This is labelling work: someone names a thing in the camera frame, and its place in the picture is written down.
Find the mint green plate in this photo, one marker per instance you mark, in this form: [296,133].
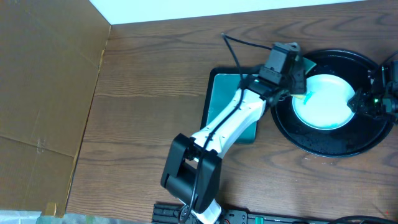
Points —
[325,104]

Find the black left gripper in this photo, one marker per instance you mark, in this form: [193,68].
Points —
[294,82]

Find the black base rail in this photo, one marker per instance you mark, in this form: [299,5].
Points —
[170,214]

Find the brown cardboard sheet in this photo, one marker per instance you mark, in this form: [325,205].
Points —
[51,53]

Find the round black serving tray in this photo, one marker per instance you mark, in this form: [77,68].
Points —
[359,135]

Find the green yellow sponge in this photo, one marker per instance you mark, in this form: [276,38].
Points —
[308,66]

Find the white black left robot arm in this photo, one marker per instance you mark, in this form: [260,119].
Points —
[193,167]

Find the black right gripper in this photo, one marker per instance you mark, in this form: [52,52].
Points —
[365,104]

